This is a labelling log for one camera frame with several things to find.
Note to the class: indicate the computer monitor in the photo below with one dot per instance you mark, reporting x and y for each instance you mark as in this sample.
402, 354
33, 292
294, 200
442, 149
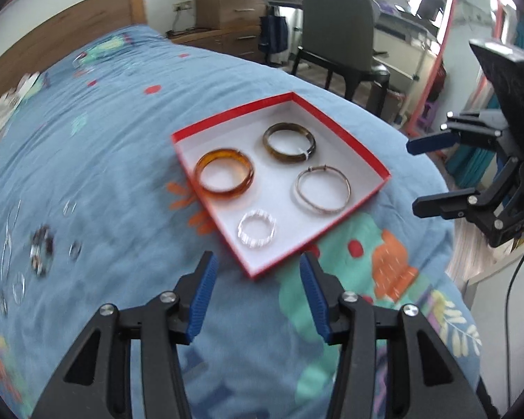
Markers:
432, 5

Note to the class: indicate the white cloth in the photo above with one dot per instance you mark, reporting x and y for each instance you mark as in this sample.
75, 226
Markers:
0, 113

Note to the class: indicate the white desk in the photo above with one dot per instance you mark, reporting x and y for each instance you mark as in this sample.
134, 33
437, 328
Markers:
397, 30

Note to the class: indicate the amber bangle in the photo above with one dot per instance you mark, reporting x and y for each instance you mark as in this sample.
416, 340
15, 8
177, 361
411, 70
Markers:
220, 154

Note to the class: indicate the blue printed blanket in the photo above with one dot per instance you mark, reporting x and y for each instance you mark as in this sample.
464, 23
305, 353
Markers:
126, 139

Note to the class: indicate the wooden headboard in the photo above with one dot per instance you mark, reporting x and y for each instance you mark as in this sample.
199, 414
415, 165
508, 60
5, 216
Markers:
70, 30

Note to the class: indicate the thin metal bangle with clasp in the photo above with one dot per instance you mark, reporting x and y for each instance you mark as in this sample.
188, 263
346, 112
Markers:
321, 168

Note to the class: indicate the dark brown bangle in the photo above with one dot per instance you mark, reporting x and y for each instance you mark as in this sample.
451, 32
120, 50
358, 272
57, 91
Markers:
288, 127

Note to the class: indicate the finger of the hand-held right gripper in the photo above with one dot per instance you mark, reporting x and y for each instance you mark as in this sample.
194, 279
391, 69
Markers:
430, 143
445, 206

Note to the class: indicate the pink framed mirror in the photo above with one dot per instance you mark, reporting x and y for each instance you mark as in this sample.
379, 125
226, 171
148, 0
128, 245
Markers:
436, 52

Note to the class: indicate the wooden dresser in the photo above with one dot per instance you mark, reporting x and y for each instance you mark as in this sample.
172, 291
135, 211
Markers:
231, 8

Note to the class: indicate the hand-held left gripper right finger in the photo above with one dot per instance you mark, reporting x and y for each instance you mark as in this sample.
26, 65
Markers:
315, 301

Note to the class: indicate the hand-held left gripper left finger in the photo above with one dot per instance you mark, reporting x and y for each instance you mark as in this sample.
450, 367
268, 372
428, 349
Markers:
203, 301

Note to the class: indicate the dark blue bag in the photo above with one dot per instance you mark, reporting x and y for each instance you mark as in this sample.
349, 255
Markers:
273, 37

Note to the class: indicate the wall outlet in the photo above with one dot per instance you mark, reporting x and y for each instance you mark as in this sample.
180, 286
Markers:
181, 6

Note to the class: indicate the grey office chair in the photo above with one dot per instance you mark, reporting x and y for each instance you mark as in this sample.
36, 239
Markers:
336, 22

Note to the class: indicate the red jewelry box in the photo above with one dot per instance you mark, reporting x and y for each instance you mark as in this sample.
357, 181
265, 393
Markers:
284, 227

